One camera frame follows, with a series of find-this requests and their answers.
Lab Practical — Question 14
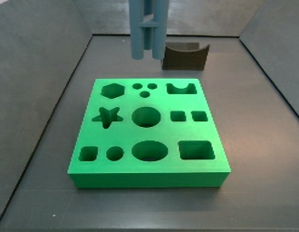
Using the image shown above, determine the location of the blue-grey three prong object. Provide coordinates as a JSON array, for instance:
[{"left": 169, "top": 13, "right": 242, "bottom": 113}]
[{"left": 127, "top": 0, "right": 169, "bottom": 60}]

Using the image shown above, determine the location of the green shape sorter block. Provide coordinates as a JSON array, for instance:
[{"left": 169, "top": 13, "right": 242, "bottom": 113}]
[{"left": 67, "top": 78, "right": 230, "bottom": 189}]

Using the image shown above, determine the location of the dark brown curved block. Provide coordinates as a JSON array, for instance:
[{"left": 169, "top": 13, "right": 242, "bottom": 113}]
[{"left": 162, "top": 42, "right": 210, "bottom": 71}]

